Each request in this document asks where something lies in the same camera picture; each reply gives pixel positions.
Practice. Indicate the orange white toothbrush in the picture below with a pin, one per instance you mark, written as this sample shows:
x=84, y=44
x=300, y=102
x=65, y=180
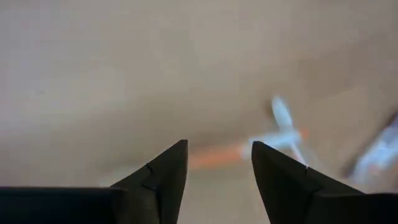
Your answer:
x=214, y=157

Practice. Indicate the purple toothbrush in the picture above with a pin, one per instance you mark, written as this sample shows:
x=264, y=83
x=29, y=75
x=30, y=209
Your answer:
x=379, y=152

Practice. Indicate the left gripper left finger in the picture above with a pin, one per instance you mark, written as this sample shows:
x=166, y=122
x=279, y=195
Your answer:
x=140, y=202

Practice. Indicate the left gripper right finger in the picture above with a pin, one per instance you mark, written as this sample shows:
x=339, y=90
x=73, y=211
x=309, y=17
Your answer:
x=295, y=199

